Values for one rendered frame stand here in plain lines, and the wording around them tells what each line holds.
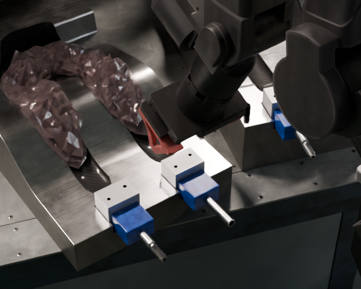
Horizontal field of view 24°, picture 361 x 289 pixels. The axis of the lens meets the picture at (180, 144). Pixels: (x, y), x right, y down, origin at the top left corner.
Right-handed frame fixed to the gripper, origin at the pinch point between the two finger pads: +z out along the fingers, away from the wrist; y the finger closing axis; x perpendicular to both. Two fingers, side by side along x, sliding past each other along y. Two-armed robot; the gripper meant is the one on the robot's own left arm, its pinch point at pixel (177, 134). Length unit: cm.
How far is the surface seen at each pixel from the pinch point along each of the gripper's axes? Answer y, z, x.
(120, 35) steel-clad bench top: -22, 38, -32
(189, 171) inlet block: -4.9, 12.3, 2.2
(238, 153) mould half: -16.6, 18.4, 2.0
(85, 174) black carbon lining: 5.6, 19.5, -6.1
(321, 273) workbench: -30, 41, 23
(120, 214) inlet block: 6.8, 13.0, 2.7
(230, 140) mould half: -17.8, 20.2, -0.8
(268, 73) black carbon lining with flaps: -27.6, 15.6, -6.3
